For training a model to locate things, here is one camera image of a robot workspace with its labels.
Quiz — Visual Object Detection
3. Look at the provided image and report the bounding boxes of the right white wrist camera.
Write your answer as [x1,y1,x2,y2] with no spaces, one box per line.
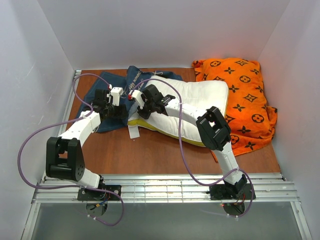
[128,89,145,110]

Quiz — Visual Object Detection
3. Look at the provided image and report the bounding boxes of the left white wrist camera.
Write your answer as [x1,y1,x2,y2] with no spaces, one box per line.
[109,87,124,106]

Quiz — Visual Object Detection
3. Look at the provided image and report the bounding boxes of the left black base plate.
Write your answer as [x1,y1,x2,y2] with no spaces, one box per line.
[77,184,122,202]

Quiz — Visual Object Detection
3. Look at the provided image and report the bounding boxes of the aluminium rail frame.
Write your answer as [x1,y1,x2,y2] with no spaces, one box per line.
[22,173,312,240]

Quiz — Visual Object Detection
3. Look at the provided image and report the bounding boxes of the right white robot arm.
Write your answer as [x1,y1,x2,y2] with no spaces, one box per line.
[128,84,248,198]

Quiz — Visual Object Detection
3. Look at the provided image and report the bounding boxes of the orange patterned blanket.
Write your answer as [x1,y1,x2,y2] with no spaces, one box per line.
[191,58,278,156]

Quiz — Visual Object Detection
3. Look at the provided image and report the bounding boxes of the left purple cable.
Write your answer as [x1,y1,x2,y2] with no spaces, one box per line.
[17,73,125,227]

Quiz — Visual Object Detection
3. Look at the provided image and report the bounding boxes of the white pillow yellow edge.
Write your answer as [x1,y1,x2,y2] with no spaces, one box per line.
[127,75,229,139]

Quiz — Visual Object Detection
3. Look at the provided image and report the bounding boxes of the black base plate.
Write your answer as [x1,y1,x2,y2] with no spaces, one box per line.
[77,184,122,202]
[206,183,256,200]

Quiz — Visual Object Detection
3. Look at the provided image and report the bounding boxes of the purple cable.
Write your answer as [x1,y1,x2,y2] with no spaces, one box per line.
[133,79,256,219]
[17,73,125,227]

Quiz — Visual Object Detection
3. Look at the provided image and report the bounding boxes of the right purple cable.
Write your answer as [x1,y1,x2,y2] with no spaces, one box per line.
[133,79,256,219]

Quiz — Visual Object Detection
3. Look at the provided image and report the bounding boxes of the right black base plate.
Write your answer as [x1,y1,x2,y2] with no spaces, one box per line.
[206,183,256,200]

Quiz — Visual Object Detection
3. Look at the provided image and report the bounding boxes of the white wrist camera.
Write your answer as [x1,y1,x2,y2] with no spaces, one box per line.
[128,89,145,110]
[109,87,124,106]

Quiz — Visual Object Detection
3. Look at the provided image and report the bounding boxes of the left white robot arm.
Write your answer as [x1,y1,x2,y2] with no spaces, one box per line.
[45,87,128,189]

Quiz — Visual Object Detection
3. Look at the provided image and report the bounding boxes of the dark blue pillowcase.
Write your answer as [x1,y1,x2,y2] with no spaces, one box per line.
[80,65,183,133]

